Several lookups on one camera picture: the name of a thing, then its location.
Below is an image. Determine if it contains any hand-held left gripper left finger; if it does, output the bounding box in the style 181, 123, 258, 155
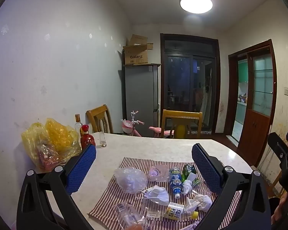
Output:
16, 144, 97, 230

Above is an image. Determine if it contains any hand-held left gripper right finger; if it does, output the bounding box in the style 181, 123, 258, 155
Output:
191, 143, 272, 230

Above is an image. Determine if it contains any green snack packet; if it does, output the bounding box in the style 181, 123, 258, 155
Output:
182, 164, 198, 183

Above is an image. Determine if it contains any blue drink bottle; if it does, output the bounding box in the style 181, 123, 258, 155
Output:
169, 167, 184, 198

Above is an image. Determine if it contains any white face mask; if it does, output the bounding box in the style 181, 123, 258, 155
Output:
135, 185, 170, 206

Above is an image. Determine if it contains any person's right hand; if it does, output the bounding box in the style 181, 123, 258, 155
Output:
271, 193, 288, 225

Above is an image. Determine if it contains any crumpled white tissue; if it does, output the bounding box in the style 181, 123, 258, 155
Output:
182, 172, 199, 195
187, 194, 213, 213

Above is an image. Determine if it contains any red bottle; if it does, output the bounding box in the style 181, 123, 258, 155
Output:
79, 124, 96, 152

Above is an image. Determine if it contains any clear drinking glass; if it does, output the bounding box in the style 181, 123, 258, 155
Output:
99, 131, 107, 148

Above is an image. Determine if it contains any yellow plastic bag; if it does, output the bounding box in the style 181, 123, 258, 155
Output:
21, 118, 82, 172

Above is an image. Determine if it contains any red striped cloth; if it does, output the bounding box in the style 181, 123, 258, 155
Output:
88, 157, 243, 230

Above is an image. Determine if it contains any clear glass bottle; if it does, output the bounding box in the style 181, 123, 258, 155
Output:
74, 114, 83, 136

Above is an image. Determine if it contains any pink drink bottle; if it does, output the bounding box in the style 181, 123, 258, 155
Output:
147, 165, 170, 183

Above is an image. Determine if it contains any clear plastic bag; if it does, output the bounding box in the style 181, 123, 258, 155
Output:
114, 166, 148, 195

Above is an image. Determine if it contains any clear bottle with yellow cap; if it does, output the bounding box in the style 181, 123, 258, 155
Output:
144, 202, 199, 221

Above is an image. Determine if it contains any purple printed wrapper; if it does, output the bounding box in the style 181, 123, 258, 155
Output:
180, 221, 202, 230

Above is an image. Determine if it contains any clear plastic bottle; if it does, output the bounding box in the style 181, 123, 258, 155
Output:
116, 201, 157, 230

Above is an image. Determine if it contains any pink children's tricycle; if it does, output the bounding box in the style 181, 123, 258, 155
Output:
120, 110, 175, 138

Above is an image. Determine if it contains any dark glass sliding door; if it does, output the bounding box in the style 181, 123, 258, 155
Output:
160, 34, 221, 135

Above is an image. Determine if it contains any grey refrigerator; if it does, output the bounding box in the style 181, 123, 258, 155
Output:
124, 63, 162, 137

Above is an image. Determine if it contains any large open cardboard box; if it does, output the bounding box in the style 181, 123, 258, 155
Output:
123, 43, 154, 66

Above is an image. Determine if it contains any small cardboard box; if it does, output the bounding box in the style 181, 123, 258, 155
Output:
127, 34, 149, 46

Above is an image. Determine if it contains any round ceiling lamp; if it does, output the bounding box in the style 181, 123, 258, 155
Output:
179, 0, 213, 14

